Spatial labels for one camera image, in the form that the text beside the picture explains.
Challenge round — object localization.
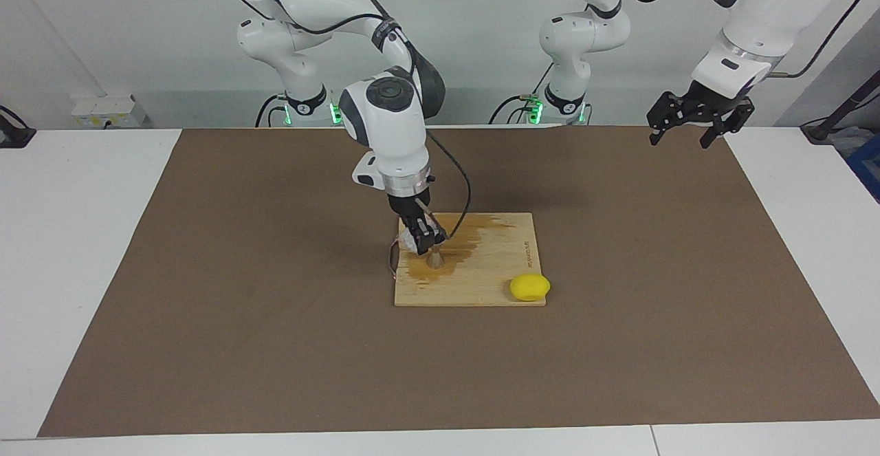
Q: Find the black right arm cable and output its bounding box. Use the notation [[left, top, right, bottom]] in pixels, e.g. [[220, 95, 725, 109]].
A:
[[230, 0, 472, 238]]

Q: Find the stained wooden cutting board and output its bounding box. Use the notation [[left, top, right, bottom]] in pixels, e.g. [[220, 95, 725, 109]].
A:
[[388, 212, 547, 307]]

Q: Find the black base cable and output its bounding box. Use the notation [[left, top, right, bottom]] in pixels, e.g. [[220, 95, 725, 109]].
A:
[[256, 95, 289, 127], [489, 64, 554, 124]]

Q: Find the black stand base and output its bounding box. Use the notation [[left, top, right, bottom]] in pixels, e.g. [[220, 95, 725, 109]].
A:
[[0, 105, 36, 149]]

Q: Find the clear plastic bag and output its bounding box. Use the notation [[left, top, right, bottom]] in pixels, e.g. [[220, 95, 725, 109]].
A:
[[830, 126, 868, 159]]

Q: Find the black tripod leg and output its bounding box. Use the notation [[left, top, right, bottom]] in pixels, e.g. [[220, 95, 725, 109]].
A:
[[801, 71, 880, 144]]

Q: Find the yellow lemon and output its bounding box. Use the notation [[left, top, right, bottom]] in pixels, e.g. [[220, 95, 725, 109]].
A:
[[509, 274, 551, 302]]

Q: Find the white power strip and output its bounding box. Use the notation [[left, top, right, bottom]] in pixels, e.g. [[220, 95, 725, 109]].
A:
[[71, 95, 149, 129]]

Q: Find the brown table mat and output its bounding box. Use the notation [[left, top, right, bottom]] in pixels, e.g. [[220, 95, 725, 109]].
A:
[[38, 126, 880, 437]]

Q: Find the blue crate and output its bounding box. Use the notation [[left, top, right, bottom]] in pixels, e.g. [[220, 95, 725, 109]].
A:
[[847, 133, 880, 202]]

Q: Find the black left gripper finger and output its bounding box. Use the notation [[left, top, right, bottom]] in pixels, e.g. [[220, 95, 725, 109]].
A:
[[699, 96, 756, 149], [646, 90, 692, 145]]

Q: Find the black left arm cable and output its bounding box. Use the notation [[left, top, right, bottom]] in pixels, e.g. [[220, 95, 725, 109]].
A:
[[619, 0, 868, 78]]

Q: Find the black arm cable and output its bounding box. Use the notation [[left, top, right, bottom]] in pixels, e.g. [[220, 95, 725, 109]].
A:
[[230, 0, 472, 238], [619, 0, 868, 78]]

